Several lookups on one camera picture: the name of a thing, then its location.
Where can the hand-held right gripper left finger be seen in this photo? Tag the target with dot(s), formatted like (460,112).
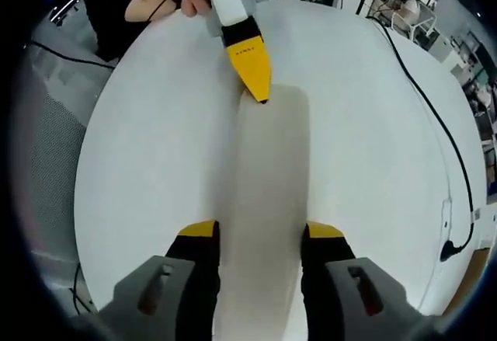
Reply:
(194,279)

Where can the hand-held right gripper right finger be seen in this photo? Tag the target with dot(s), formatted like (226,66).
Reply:
(326,279)

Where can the grey cutlery case lid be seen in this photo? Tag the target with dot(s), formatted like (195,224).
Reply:
(275,162)

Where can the dark cloth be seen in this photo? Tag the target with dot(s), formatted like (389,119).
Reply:
(108,18)

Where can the brown cardboard box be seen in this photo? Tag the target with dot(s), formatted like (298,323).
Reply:
(482,263)

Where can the grey mesh office chair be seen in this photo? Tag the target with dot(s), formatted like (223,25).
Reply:
(58,162)

